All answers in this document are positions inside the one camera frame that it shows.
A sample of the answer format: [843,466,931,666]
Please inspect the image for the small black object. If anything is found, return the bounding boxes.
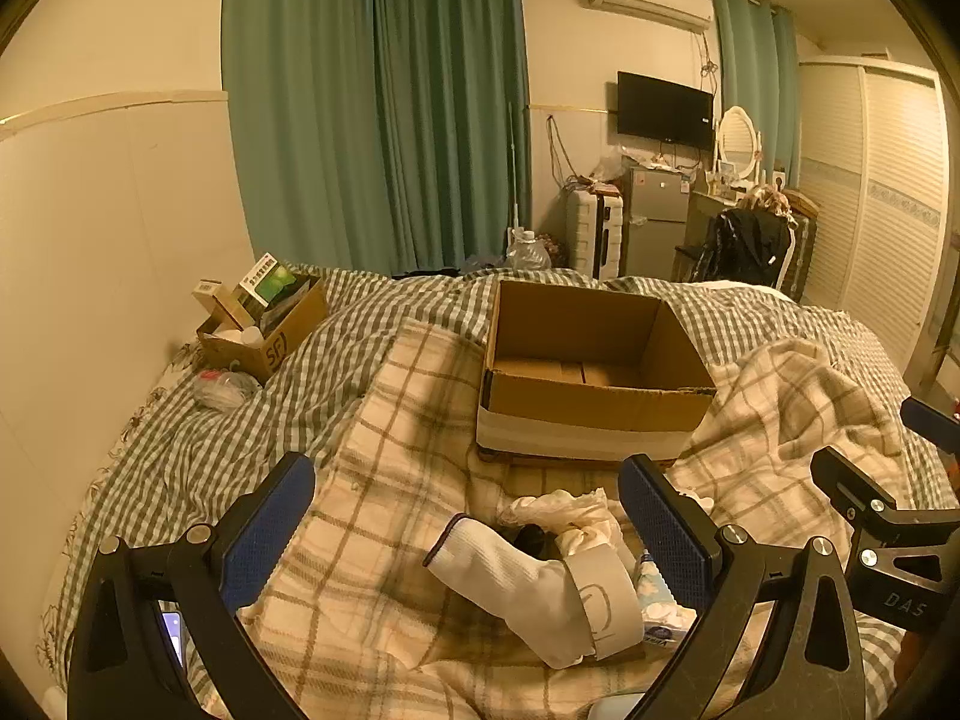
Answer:
[516,523,565,557]

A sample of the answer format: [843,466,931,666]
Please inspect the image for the white louvered wardrobe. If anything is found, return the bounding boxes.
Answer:
[793,55,955,385]

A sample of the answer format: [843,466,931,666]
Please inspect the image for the wooden cabinet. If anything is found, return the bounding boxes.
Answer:
[780,191,820,302]

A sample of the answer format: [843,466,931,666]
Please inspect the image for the black wall television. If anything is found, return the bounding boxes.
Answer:
[616,70,716,152]

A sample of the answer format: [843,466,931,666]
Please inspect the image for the white sock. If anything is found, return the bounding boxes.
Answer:
[424,514,595,670]

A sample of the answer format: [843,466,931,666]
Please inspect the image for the white oval mirror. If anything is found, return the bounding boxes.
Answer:
[715,105,764,182]

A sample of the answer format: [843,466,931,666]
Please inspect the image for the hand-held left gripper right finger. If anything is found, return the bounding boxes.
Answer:
[619,454,868,720]

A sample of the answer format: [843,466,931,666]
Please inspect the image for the cream plaid blanket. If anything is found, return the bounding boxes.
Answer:
[238,317,935,720]

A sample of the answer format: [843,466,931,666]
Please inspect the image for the white air conditioner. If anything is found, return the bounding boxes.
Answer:
[584,0,714,35]

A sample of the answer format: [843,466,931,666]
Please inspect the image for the grey mini fridge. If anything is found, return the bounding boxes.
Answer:
[622,165,695,278]

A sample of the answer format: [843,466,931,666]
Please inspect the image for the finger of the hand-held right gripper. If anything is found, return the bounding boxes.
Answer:
[810,446,960,535]
[900,396,960,458]

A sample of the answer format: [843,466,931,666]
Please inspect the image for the green white carton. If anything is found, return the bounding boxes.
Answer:
[238,253,296,317]

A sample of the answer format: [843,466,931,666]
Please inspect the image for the hanging cables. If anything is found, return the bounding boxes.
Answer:
[546,115,582,187]

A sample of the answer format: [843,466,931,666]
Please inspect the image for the blue white tissue packet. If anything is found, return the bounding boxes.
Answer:
[634,551,700,647]

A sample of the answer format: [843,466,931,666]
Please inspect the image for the clear water bottle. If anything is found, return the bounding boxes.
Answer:
[504,229,553,272]

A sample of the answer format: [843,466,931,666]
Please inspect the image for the black jacket on chair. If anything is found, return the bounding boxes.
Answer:
[673,205,797,290]

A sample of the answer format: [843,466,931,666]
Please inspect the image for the small white brown carton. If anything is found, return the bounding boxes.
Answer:
[193,280,250,332]

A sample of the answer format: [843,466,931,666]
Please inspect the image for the white pole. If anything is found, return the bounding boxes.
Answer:
[508,100,524,232]

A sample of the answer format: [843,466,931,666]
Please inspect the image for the wide green curtain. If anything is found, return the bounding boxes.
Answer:
[221,0,535,280]

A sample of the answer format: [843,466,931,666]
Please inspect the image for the clear plastic bag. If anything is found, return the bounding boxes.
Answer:
[192,369,264,414]

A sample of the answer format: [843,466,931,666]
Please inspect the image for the large cardboard box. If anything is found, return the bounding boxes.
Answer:
[476,279,719,466]

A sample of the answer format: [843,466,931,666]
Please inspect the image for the smartphone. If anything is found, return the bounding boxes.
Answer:
[159,610,187,674]

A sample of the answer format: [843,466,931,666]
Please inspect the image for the patterned cloth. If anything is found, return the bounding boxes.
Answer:
[739,183,794,224]

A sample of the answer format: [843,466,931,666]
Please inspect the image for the small cardboard box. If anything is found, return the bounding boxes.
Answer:
[196,276,332,385]

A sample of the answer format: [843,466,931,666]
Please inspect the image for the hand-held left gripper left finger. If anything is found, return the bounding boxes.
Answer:
[67,452,317,720]

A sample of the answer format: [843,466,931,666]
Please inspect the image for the white suitcase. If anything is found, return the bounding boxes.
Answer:
[565,186,628,280]

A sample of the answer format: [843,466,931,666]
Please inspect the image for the narrow green curtain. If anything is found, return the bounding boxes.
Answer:
[711,0,803,192]

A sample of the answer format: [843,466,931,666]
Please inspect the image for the crumpled white cloth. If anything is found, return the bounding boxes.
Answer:
[497,487,629,550]

